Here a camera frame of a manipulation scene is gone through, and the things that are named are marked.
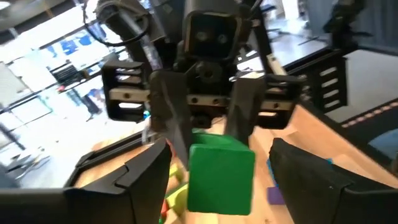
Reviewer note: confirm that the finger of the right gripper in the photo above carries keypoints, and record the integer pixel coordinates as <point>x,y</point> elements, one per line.
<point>245,105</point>
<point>171,118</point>

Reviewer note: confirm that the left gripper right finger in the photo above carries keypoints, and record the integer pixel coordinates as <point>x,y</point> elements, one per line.
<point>304,186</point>

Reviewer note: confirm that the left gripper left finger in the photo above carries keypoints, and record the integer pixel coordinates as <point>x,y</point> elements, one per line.
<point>149,180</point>

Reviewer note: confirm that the large green block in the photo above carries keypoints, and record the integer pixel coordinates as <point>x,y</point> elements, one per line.
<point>220,180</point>

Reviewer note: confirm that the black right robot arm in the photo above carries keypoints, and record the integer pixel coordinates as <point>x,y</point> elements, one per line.
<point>161,31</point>

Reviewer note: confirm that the light green arch block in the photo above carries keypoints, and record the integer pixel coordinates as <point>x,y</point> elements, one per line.
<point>175,171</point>

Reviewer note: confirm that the small light green block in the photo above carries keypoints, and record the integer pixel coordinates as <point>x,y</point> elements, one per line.
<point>178,199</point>

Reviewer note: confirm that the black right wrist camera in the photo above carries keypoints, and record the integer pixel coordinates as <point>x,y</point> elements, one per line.
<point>211,34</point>

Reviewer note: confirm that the black metal table frame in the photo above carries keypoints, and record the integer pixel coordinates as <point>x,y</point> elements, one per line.
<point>102,153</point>

